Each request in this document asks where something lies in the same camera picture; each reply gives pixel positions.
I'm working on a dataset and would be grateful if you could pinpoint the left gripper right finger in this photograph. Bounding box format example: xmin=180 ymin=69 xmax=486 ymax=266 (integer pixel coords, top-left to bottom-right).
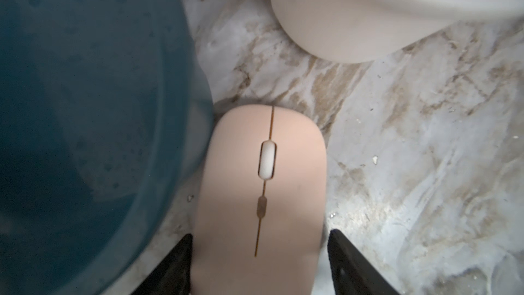
xmin=327 ymin=229 xmax=399 ymax=295

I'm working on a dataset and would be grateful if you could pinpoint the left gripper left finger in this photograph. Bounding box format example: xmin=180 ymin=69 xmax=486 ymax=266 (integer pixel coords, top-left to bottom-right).
xmin=132 ymin=234 xmax=192 ymax=295

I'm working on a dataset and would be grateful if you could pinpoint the left teal storage box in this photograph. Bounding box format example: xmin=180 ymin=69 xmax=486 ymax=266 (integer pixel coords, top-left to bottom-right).
xmin=1 ymin=0 xmax=213 ymax=294

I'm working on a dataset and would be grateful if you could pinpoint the white storage box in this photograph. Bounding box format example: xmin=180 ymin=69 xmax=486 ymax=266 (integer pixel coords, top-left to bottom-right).
xmin=270 ymin=0 xmax=523 ymax=64

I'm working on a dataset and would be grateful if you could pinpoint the pink mouse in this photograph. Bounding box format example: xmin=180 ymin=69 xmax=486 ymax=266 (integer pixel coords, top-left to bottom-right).
xmin=190 ymin=105 xmax=327 ymax=294

